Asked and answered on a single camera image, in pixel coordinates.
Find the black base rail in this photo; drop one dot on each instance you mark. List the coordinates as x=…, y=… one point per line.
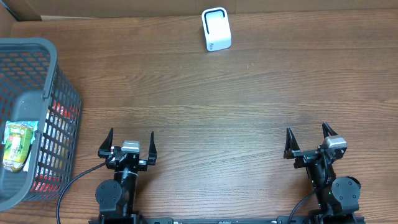
x=278, y=220

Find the white barcode scanner stand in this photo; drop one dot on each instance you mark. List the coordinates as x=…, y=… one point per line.
x=216, y=29

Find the cardboard back panel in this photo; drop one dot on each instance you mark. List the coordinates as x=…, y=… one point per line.
x=30, y=10

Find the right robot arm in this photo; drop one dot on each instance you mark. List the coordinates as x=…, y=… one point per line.
x=338, y=197

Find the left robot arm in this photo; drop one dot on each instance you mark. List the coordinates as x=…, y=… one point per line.
x=116, y=196

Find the grey plastic shopping basket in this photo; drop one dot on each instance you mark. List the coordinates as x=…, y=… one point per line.
x=31, y=80

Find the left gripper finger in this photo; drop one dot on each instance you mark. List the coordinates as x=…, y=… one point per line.
x=152, y=149
x=107, y=143

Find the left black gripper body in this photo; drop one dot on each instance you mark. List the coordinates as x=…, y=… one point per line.
x=127, y=158

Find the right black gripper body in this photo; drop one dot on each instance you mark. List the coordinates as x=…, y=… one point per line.
x=305, y=158

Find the orange spaghetti packet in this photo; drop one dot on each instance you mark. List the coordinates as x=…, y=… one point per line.
x=56, y=150

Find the teal snack packet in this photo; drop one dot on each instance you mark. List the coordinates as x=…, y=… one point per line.
x=32, y=130

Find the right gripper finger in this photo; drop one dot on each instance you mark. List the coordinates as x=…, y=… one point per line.
x=327, y=130
x=291, y=145

